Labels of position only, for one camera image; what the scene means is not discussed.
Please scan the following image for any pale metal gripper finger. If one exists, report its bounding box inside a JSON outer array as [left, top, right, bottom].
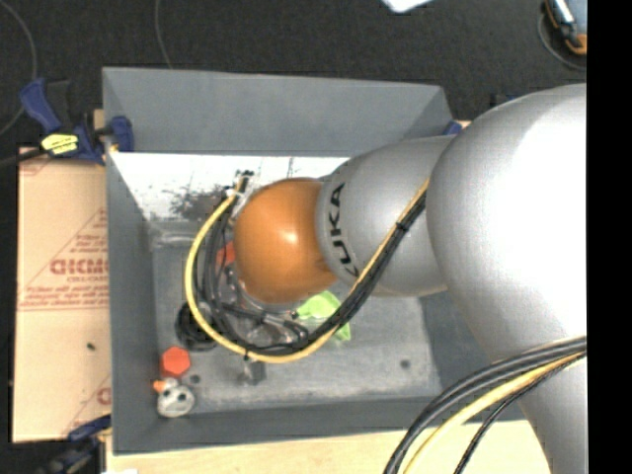
[[240, 355, 268, 387]]

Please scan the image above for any green cloth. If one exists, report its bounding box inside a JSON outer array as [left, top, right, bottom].
[[294, 288, 354, 348]]

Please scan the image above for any red hexagonal block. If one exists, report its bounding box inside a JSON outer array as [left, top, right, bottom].
[[159, 346, 193, 379]]

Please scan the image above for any grey toy animal orange beak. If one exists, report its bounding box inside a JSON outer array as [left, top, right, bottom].
[[152, 376, 197, 420]]

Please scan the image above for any brown cardboard board red print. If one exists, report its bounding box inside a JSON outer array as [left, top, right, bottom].
[[11, 153, 115, 444]]

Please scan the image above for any grey metal bin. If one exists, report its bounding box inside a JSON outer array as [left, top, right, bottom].
[[102, 66, 525, 454]]

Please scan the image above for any black ring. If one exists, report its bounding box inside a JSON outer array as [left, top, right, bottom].
[[175, 300, 219, 354]]

